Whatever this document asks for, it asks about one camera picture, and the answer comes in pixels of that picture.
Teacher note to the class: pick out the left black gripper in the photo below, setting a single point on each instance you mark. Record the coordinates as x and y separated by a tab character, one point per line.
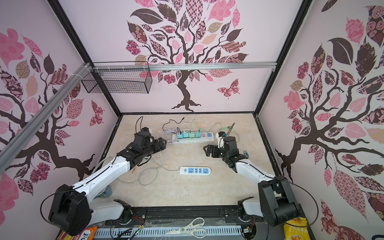
163	146

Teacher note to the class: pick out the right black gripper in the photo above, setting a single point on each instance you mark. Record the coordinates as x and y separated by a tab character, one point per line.
215	148

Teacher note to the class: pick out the long multicolour power strip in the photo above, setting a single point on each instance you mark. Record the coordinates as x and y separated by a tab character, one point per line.
206	138

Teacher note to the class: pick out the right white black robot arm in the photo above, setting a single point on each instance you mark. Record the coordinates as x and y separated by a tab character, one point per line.
277	203

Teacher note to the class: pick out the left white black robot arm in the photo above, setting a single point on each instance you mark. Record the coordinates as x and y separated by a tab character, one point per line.
72	209

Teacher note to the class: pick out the small blue-socket power strip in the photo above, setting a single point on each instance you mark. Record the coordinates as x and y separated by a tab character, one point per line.
194	171

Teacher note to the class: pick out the white mug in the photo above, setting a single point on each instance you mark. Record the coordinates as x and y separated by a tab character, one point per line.
106	193

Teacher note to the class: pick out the yellow snack bag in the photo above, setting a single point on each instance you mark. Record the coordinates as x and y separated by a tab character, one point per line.
296	229

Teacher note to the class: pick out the red yellow snack packet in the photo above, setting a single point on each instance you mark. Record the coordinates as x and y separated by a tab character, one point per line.
87	234

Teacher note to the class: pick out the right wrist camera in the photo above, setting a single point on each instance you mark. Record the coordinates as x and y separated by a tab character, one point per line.
220	136

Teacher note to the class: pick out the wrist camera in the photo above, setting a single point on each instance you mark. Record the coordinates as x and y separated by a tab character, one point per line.
220	136
145	131

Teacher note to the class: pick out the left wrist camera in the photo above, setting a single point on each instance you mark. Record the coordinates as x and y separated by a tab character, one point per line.
145	131

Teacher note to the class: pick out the black mounting rail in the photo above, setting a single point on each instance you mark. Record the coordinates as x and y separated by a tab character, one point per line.
231	214

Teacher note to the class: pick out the white handled scissors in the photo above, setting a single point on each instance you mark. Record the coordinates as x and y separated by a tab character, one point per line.
194	228

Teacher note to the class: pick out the black wire basket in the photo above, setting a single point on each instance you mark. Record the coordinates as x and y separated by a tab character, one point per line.
128	77

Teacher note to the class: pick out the white slotted cable duct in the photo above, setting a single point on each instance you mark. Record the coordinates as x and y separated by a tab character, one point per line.
157	233

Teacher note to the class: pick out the aluminium frame bar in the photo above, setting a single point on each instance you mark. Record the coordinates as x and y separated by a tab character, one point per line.
12	149

